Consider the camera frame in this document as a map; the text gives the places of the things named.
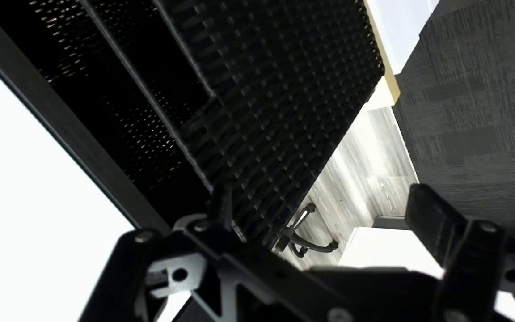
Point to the white furniture panel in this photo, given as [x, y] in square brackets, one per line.
[388, 251]

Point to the white drawer cabinet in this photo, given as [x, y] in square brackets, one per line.
[25, 226]

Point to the black mesh storage bin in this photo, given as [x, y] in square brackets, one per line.
[251, 101]

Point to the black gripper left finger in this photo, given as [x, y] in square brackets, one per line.
[224, 208]

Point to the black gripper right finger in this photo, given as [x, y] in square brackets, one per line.
[433, 215]

